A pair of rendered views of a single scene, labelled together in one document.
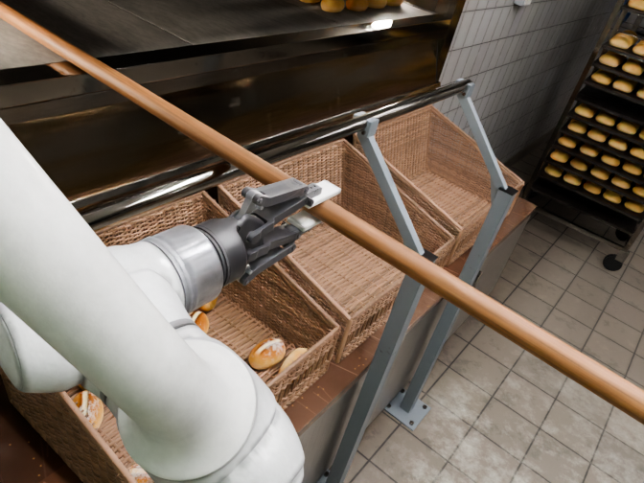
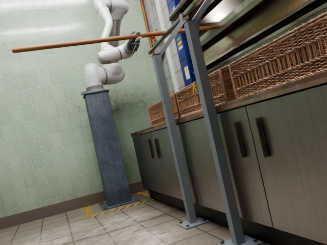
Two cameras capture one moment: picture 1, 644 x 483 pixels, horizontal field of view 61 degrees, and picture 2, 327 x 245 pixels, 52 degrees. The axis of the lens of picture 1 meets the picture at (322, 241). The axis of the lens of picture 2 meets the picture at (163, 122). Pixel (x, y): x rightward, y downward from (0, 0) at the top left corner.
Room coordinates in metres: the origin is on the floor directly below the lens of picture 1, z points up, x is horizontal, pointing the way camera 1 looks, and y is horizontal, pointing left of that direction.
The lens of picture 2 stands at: (2.14, -1.65, 0.51)
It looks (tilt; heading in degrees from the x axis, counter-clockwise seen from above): 2 degrees up; 131
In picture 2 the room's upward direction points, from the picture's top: 12 degrees counter-clockwise
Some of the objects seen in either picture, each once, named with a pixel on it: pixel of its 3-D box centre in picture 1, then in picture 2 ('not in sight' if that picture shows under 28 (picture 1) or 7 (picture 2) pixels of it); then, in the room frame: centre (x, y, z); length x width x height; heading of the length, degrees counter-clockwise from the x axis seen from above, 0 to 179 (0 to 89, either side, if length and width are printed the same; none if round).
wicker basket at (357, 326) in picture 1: (340, 235); (234, 78); (1.30, -0.05, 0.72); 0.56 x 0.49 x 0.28; 150
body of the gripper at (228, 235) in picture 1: (230, 245); (132, 43); (0.50, 0.10, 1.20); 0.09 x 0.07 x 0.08; 150
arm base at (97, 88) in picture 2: not in sight; (93, 91); (-0.24, 0.25, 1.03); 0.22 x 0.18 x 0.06; 58
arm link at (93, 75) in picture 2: not in sight; (93, 75); (-0.23, 0.28, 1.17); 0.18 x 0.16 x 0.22; 78
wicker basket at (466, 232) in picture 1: (438, 176); (324, 39); (1.83, -0.35, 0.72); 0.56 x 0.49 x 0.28; 150
